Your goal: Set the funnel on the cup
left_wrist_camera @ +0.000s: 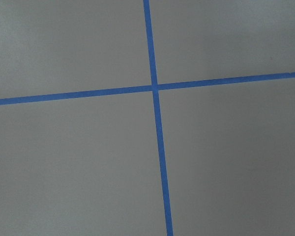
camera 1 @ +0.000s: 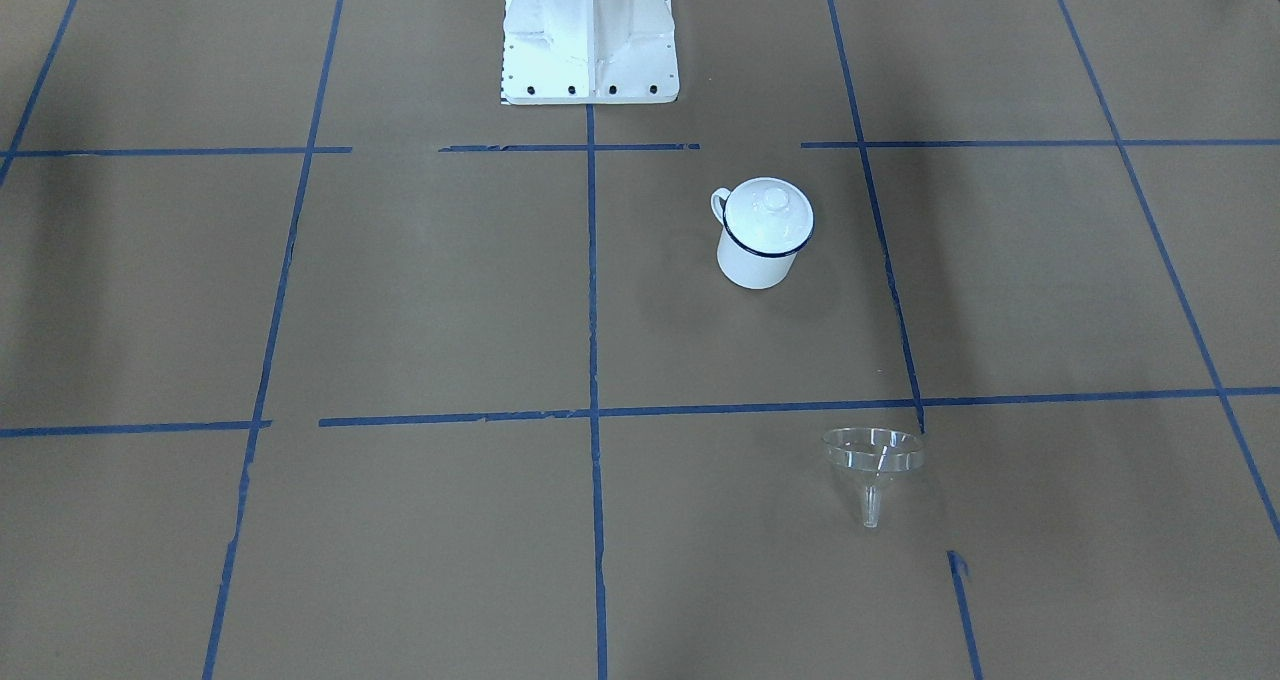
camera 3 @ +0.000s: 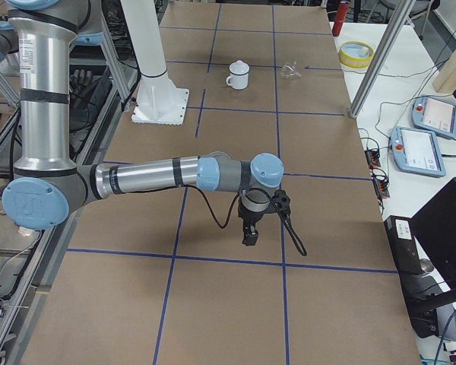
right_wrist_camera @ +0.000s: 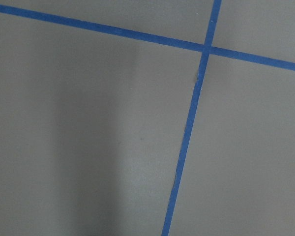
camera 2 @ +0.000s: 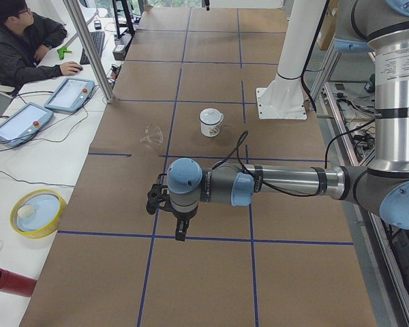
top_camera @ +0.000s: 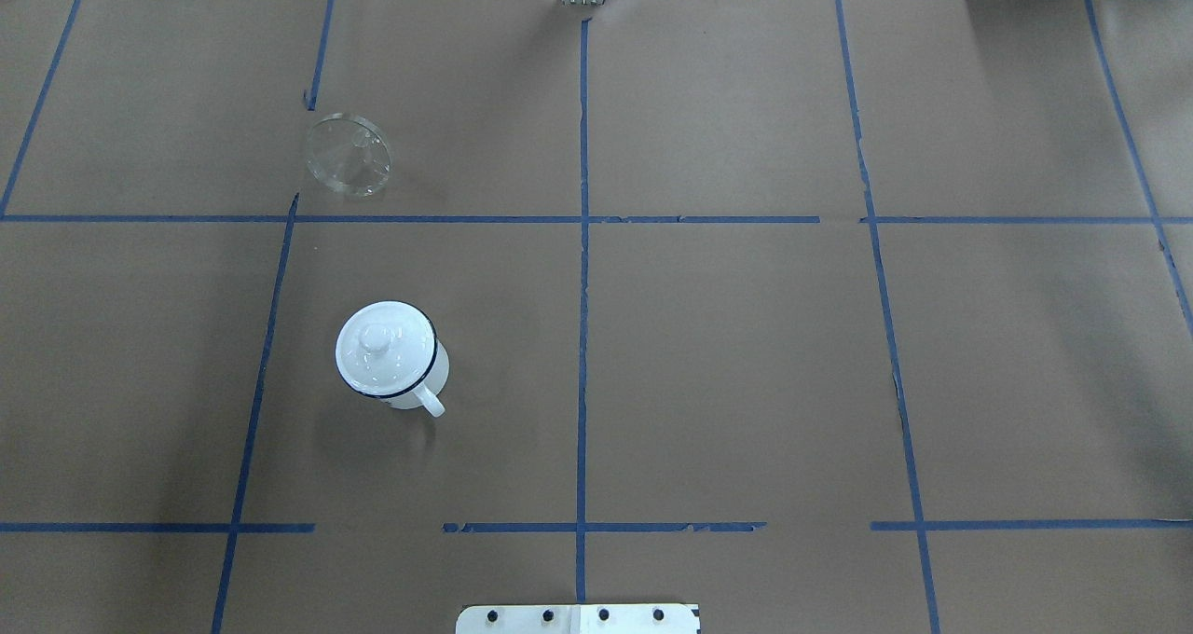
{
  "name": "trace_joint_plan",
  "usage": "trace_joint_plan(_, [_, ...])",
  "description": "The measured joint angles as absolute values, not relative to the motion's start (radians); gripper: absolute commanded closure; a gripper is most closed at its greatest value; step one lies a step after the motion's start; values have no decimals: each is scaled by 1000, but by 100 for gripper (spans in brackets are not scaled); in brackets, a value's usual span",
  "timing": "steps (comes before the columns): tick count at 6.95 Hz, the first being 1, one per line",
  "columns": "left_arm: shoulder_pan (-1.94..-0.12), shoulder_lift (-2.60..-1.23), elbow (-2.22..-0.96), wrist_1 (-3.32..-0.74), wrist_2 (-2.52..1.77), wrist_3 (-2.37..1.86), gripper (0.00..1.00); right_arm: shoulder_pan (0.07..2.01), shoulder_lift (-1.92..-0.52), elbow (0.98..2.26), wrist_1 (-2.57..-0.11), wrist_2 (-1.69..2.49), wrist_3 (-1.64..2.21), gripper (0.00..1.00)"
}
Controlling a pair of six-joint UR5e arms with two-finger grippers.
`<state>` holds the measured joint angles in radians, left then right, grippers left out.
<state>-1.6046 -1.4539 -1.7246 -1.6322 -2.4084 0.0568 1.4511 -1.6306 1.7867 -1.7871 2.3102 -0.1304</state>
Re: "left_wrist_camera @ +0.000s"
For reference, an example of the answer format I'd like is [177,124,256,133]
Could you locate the long blue tape strip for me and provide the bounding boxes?
[143,0,174,236]

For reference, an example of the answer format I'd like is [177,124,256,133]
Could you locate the crossing blue tape strip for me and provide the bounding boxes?
[0,72,295,106]

